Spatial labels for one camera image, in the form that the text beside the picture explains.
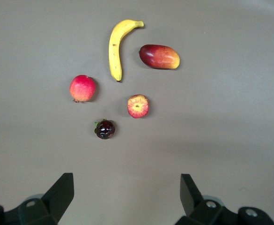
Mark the red yellow mango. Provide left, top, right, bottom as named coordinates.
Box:
left=138, top=44, right=181, bottom=70

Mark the red yellow striped apple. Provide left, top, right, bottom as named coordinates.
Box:
left=126, top=94, right=150, bottom=119

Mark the yellow banana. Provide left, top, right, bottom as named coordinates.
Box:
left=108, top=19, right=145, bottom=83

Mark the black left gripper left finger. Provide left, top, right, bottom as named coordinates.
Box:
left=0, top=172, right=75, bottom=225

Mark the dark purple mangosteen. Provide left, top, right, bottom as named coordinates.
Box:
left=94, top=119, right=116, bottom=141

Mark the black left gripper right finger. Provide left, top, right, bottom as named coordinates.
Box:
left=174, top=173, right=274, bottom=225

